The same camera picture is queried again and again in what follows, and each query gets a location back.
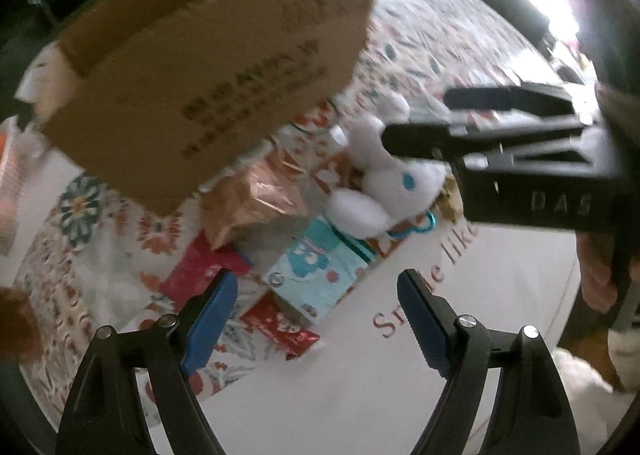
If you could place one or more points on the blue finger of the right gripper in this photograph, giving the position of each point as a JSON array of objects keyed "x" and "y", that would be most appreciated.
[
  {"x": 536, "y": 99},
  {"x": 441, "y": 141}
]

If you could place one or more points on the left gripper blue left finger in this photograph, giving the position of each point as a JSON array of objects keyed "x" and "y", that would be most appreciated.
[{"x": 103, "y": 412}]

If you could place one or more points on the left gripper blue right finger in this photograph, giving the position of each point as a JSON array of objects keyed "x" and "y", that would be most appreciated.
[{"x": 531, "y": 412}]

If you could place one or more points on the yellow minion strap toy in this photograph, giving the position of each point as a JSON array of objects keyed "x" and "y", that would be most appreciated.
[{"x": 449, "y": 200}]

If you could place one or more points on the white plush bunny toy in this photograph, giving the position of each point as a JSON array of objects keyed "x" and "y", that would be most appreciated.
[{"x": 390, "y": 190}]

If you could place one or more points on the person right hand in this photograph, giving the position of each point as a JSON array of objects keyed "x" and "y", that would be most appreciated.
[{"x": 594, "y": 254}]

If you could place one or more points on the red fluffy pompom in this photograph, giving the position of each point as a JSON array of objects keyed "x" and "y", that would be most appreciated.
[{"x": 20, "y": 340}]

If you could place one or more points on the patterned tile table runner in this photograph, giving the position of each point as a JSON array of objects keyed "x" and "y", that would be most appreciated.
[{"x": 99, "y": 258}]

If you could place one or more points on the crumpled gold foil wrapper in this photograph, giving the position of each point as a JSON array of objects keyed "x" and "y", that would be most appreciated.
[{"x": 258, "y": 194}]

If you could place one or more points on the teal cartoon tissue pack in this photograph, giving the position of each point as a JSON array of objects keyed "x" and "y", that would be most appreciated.
[{"x": 316, "y": 272}]

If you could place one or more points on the red snack packet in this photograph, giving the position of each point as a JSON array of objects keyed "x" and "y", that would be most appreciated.
[{"x": 266, "y": 316}]

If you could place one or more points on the brown cardboard box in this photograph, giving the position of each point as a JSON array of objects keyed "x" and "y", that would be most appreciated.
[{"x": 155, "y": 97}]

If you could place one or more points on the white fruit basket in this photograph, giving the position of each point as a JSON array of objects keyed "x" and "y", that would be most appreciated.
[{"x": 13, "y": 174}]

